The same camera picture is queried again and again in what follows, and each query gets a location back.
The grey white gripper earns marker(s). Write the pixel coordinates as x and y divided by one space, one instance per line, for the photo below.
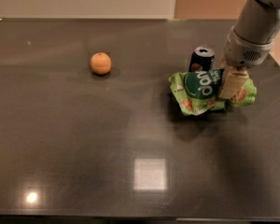
242 54

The green rice chip bag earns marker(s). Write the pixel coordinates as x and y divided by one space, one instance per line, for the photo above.
198 92

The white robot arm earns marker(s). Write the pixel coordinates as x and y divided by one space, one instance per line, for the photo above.
259 22

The blue pepsi can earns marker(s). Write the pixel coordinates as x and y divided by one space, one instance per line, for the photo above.
202 59

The orange fruit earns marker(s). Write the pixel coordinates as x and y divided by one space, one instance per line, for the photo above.
100 63

